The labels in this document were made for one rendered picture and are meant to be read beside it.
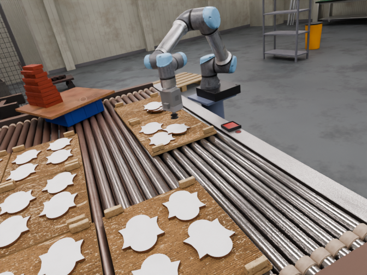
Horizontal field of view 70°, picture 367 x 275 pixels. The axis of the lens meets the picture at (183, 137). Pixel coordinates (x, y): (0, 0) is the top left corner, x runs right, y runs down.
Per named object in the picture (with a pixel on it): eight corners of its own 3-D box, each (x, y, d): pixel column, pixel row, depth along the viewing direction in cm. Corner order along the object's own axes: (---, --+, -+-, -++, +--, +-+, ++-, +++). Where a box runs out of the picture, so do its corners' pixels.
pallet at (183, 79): (186, 76, 621) (185, 71, 615) (212, 82, 547) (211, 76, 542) (133, 93, 560) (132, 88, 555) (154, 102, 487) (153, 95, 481)
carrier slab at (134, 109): (159, 96, 201) (159, 95, 200) (181, 111, 167) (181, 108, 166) (114, 109, 190) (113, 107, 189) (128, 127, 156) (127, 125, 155)
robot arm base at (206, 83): (213, 82, 209) (212, 69, 204) (224, 85, 196) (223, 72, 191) (196, 87, 204) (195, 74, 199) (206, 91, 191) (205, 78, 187)
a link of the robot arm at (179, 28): (178, 6, 159) (138, 57, 134) (194, 4, 153) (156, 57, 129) (184, 24, 167) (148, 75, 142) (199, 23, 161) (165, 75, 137)
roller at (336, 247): (143, 94, 231) (142, 88, 229) (356, 263, 66) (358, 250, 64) (138, 95, 229) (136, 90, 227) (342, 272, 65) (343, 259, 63)
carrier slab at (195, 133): (182, 111, 166) (182, 109, 166) (217, 133, 132) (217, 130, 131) (129, 128, 155) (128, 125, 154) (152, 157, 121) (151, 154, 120)
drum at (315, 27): (314, 50, 665) (316, 24, 638) (300, 49, 698) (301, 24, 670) (324, 47, 681) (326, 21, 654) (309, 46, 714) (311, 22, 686)
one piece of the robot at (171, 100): (152, 84, 127) (159, 116, 134) (165, 86, 121) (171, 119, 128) (167, 79, 132) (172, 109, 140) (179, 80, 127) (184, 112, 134)
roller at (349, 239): (148, 92, 232) (147, 87, 230) (370, 254, 68) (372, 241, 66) (143, 94, 231) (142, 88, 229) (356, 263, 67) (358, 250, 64)
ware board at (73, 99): (76, 89, 222) (75, 87, 221) (114, 92, 192) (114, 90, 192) (16, 111, 188) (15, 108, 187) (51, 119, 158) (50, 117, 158)
